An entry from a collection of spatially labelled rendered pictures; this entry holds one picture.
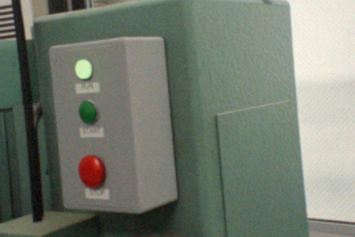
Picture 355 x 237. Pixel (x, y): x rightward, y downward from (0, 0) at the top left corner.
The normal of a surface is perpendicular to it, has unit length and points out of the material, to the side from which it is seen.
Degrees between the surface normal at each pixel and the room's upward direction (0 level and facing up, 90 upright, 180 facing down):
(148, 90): 90
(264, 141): 90
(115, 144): 90
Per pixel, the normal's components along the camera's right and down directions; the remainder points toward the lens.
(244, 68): 0.80, -0.04
